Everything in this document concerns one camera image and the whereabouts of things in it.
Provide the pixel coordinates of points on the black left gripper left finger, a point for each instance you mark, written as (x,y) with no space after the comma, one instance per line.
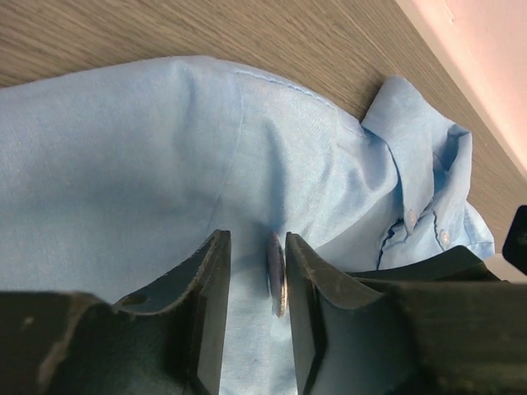
(165,338)

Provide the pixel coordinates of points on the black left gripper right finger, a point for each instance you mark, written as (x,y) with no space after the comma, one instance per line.
(353,336)

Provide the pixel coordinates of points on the pink blossom round brooch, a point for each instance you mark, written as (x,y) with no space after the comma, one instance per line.
(277,282)

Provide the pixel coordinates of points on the blue button-up shirt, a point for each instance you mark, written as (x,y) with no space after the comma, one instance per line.
(111,177)

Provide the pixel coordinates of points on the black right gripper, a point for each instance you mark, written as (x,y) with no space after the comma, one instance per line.
(458,263)

